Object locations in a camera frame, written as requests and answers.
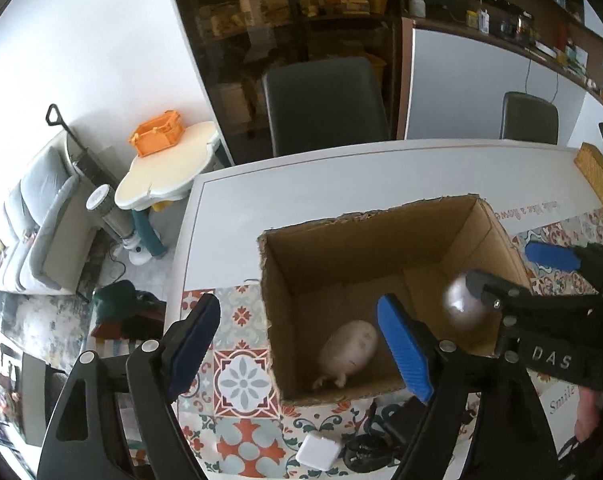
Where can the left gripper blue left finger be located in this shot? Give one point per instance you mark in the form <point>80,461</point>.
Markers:
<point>159,371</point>

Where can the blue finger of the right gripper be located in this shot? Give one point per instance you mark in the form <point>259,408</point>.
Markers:
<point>498,294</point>
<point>568,259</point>

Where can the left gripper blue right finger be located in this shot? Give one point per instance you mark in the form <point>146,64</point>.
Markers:
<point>512,438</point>

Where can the grey round ball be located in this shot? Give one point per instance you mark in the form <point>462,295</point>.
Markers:
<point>465,312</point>

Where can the beige plush toy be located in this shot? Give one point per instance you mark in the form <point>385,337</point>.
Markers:
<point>346,353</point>

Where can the white charger cube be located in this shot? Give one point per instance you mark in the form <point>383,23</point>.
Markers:
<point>318,452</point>

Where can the right human hand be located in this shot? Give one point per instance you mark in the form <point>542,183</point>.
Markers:
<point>588,418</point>

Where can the green bag on floor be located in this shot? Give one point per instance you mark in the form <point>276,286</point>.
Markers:
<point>124,312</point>

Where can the patterned table mat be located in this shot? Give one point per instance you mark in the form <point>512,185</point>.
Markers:
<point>256,396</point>

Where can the black dining chair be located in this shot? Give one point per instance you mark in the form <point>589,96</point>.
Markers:
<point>528,118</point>
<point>323,104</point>

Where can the grey sofa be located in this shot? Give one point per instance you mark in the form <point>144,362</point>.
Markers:
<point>45,229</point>

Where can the cream flower side table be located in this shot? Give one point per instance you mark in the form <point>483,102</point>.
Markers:
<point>167,176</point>

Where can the stick vacuum cleaner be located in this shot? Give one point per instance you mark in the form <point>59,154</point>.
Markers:
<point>119,224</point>

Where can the orange plastic crate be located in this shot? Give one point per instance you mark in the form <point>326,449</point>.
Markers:
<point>157,134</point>

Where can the dark glass cabinet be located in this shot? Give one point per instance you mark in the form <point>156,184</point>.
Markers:
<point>236,42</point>

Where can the black power adapter with cable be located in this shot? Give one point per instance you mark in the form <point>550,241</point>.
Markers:
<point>386,436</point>

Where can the wooden wall shelf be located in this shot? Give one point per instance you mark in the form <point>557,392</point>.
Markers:
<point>558,33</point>

